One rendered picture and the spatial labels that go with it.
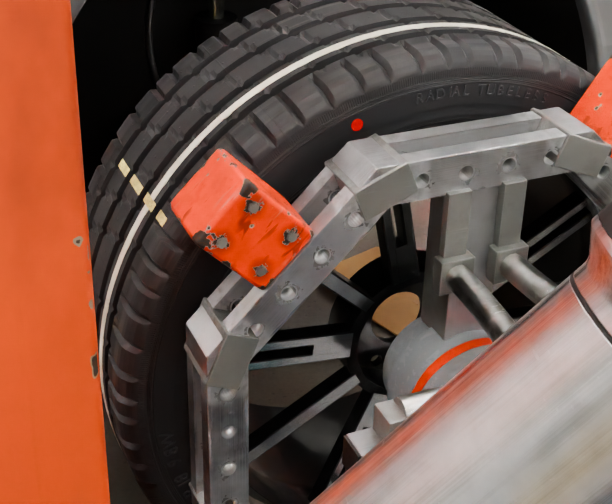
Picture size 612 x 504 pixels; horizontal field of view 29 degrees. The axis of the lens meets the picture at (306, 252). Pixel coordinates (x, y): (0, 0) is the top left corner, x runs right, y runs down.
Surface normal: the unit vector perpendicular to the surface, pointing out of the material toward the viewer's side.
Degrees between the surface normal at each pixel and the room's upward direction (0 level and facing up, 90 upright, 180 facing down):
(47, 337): 90
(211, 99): 36
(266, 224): 90
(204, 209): 45
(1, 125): 90
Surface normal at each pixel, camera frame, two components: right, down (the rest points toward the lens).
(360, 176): -0.63, -0.48
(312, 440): 0.25, -0.88
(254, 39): -0.35, -0.72
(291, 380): 0.02, -0.86
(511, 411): -0.59, -0.27
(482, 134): 0.40, 0.47
